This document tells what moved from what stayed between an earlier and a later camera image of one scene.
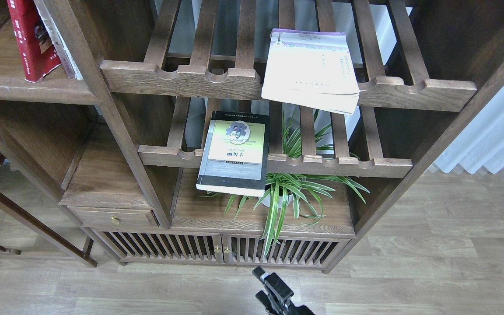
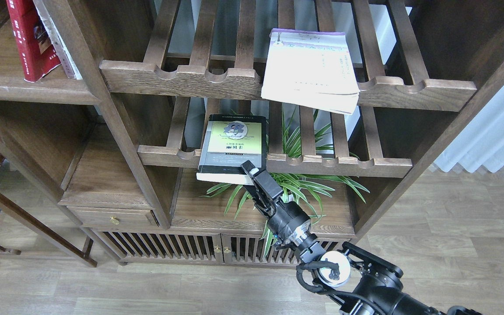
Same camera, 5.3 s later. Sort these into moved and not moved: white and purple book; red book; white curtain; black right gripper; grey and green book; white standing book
Moved: grey and green book; black right gripper
Not moved: white and purple book; white curtain; red book; white standing book
